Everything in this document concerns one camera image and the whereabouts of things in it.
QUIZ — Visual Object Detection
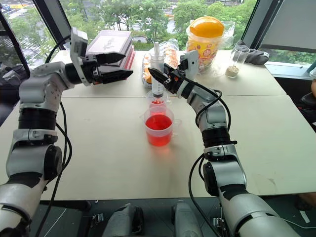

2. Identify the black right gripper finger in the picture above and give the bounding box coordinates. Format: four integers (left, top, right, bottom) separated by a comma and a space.
148, 68, 171, 87
162, 63, 178, 76

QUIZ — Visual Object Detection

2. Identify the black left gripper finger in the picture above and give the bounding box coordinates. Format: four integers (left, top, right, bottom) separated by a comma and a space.
100, 69, 134, 85
95, 52, 126, 66

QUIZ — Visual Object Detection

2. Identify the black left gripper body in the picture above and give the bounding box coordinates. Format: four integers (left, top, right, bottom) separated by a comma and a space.
82, 54, 104, 86

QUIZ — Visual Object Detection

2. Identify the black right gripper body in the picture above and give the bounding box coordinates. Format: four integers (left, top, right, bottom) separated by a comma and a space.
165, 67, 188, 95

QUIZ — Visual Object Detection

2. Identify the clear plastic syringe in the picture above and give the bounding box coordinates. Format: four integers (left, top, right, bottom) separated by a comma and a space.
150, 42, 165, 97

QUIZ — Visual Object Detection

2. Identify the nearly empty clear measuring cup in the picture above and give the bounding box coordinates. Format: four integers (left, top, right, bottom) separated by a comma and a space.
146, 89, 171, 111

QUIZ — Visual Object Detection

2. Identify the full clear red liquid cup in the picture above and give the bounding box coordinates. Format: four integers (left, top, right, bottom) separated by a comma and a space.
139, 106, 182, 148

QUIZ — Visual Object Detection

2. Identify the clear bag of orange snacks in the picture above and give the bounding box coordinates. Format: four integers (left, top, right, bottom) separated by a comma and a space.
141, 39, 180, 90

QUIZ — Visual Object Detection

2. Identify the stack of books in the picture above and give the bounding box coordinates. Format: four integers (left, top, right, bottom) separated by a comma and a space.
85, 30, 133, 67

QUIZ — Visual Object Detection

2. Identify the red and white book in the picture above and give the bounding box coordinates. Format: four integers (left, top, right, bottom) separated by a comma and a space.
118, 45, 137, 71

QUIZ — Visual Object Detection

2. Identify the orange lidded plastic snack jar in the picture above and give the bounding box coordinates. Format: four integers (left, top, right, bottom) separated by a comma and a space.
186, 15, 226, 75

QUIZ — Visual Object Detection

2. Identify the glass jar with grains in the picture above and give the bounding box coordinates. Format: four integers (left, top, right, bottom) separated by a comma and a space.
225, 45, 250, 79

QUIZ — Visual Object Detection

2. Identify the crumpled clear plastic bag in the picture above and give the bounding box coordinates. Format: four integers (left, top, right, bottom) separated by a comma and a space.
211, 20, 237, 78

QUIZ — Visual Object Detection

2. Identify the black slanted pole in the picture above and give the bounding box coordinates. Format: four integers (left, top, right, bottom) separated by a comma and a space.
0, 9, 32, 78

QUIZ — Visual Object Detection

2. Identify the grey cloth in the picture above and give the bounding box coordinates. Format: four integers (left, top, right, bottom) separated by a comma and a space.
236, 40, 271, 66

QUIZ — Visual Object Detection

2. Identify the black chair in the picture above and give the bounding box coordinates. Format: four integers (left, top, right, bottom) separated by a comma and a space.
298, 92, 316, 118

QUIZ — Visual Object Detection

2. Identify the grey rounded shape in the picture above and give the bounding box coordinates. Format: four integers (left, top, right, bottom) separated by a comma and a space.
102, 202, 145, 237
171, 199, 206, 237

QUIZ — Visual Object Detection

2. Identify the white paper strip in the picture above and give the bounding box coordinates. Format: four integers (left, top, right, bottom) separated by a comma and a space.
299, 209, 312, 223

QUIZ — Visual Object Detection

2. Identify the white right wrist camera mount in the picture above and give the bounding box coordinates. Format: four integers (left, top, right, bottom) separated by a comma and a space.
179, 50, 199, 81

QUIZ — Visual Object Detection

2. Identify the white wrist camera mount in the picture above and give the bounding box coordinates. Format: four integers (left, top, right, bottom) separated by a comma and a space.
179, 50, 199, 81
70, 26, 91, 86

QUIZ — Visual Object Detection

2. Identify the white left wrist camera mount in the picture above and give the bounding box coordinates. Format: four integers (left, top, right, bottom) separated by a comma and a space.
70, 26, 91, 86

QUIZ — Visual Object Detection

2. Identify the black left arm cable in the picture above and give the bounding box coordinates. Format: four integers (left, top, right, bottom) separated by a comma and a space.
34, 36, 74, 237

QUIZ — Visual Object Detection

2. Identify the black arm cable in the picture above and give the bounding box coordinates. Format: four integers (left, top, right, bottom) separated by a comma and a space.
188, 78, 238, 237
34, 36, 74, 237

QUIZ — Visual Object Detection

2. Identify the dark window frame post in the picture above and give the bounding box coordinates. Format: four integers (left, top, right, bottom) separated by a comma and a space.
240, 0, 316, 54
33, 0, 73, 52

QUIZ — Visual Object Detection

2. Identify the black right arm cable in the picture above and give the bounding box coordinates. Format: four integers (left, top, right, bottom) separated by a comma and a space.
188, 78, 238, 237

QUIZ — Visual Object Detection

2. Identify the black table frame bar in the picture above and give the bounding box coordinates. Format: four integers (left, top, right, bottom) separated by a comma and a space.
40, 200, 92, 212

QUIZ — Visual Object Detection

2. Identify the metal table bracket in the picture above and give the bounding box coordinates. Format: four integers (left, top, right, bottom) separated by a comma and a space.
213, 217, 226, 229
89, 213, 105, 229

